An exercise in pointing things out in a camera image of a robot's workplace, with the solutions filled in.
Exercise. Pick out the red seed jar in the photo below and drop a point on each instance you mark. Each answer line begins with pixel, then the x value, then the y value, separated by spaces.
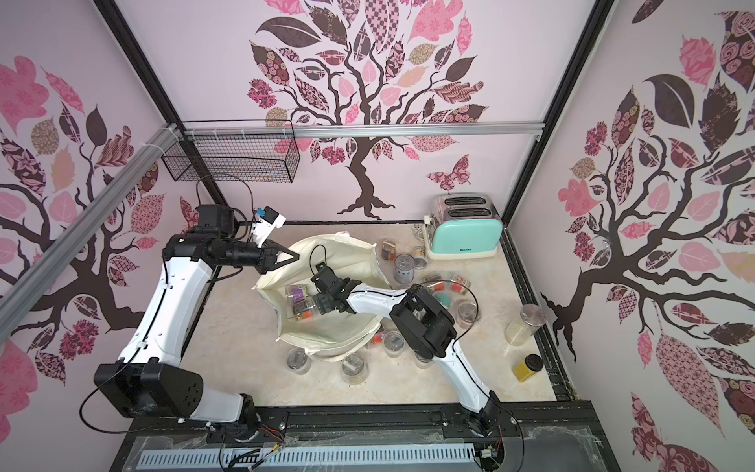
pixel 459 285
pixel 434 283

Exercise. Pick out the clear seed jar grey lid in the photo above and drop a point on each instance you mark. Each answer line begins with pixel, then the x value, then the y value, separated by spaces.
pixel 298 361

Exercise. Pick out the aluminium rail back wall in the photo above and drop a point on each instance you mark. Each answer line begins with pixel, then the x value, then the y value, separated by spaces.
pixel 528 128

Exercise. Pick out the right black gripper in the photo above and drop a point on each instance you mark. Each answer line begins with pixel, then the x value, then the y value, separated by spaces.
pixel 330 286

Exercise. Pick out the clear seed jar dark lid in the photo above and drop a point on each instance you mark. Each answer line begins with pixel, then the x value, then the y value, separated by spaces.
pixel 394 343

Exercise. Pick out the white slotted cable duct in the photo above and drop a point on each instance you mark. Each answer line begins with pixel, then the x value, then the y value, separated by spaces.
pixel 414 457

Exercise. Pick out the clear seed jar striped lid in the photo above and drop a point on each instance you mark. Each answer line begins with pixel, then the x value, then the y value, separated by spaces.
pixel 354 369

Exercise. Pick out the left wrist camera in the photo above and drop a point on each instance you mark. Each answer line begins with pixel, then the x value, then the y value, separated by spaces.
pixel 267 220

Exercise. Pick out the yellow label seed jar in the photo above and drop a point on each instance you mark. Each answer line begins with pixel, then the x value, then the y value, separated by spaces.
pixel 529 366

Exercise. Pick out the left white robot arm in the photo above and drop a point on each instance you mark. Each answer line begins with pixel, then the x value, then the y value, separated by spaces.
pixel 147 380

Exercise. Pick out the purple label small jar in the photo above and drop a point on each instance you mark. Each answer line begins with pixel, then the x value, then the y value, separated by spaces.
pixel 296 293

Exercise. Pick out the black base frame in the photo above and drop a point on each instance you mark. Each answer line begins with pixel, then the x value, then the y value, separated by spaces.
pixel 557 436

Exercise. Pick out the mint green toaster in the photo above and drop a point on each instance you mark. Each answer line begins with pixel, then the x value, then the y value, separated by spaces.
pixel 462 226

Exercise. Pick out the clear jar sandy contents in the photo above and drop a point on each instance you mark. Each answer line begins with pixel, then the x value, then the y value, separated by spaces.
pixel 530 319

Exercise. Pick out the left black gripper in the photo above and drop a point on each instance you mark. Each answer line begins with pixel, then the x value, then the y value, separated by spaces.
pixel 268 259

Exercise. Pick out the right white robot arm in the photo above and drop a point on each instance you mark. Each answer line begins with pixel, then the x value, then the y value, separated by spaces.
pixel 428 328

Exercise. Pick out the aluminium rail left wall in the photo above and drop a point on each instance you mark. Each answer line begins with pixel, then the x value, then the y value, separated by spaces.
pixel 25 293

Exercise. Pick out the cream canvas tote bag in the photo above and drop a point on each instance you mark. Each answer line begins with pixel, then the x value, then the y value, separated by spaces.
pixel 305 318

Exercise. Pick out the black wire basket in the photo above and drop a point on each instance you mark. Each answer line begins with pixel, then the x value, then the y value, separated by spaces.
pixel 254 150

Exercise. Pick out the teal label seed jar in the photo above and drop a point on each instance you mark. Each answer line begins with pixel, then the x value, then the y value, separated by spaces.
pixel 444 299

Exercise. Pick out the aluminium rail wall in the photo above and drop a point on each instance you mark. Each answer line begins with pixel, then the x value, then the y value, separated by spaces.
pixel 25 293
pixel 528 128

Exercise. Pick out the silver tin can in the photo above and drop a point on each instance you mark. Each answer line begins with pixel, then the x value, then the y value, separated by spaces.
pixel 404 269

